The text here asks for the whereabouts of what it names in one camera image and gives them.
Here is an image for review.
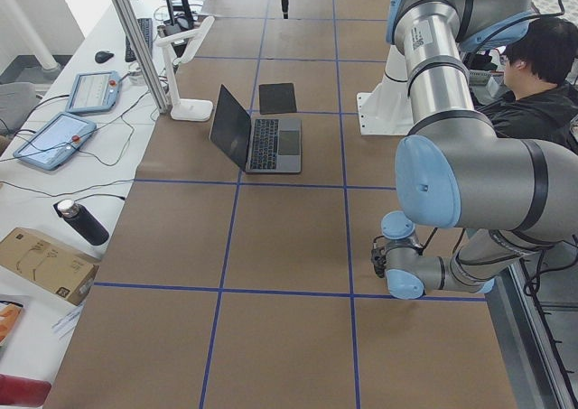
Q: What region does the white desk lamp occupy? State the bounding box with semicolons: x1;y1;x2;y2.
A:
155;15;216;123

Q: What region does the blue teach pendant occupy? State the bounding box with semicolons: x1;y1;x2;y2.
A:
65;70;121;115
13;112;97;171

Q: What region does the black computer mouse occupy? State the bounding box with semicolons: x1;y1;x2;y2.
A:
94;51;115;64

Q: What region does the blue teach pendant far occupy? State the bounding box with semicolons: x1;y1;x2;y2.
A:
65;70;121;115

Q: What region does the grey laptop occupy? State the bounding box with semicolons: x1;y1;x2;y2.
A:
210;86;302;174

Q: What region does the black water bottle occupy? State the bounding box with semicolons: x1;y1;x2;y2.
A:
53;200;109;246

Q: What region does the seated person in black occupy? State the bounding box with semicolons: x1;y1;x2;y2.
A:
477;17;577;153

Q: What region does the blue teach pendant near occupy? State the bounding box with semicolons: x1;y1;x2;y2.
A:
13;112;97;171

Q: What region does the cardboard box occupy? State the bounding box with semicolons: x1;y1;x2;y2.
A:
1;228;99;305

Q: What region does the black mouse pad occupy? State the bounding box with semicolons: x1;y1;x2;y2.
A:
258;83;297;115

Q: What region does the black keyboard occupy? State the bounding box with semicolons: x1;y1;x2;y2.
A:
124;17;154;63

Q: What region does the aluminium frame post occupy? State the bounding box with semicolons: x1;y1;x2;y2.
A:
111;0;169;114

